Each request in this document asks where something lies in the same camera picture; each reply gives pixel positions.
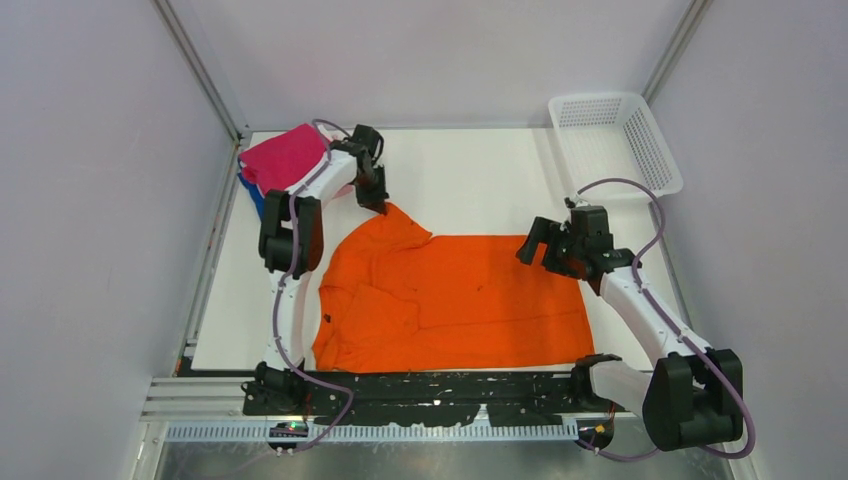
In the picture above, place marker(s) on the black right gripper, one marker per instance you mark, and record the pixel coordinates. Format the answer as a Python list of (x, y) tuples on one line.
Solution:
[(552, 246)]

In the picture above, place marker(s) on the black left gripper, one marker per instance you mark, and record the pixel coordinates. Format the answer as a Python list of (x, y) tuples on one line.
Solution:
[(370, 178)]

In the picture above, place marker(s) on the orange t shirt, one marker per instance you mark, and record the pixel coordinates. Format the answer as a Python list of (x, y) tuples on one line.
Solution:
[(397, 298)]

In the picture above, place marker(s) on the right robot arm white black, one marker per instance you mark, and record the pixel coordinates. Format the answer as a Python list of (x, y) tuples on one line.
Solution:
[(693, 397)]

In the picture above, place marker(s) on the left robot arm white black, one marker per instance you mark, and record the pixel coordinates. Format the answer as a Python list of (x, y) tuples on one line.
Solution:
[(291, 246)]

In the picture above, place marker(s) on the folded magenta t shirt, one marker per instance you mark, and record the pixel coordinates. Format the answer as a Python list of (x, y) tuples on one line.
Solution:
[(282, 161)]

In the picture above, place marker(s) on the white plastic basket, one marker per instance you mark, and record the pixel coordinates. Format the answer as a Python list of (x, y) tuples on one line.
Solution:
[(613, 135)]

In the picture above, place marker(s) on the folded blue t shirt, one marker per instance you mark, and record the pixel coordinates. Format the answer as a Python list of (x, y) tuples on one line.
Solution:
[(253, 192)]

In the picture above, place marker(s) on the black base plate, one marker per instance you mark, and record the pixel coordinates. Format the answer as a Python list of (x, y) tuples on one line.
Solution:
[(434, 399)]

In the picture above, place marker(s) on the white slotted cable duct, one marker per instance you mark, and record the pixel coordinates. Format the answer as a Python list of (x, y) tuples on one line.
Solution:
[(299, 431)]

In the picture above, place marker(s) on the aluminium frame rail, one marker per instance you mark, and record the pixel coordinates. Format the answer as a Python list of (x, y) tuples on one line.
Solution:
[(187, 49)]

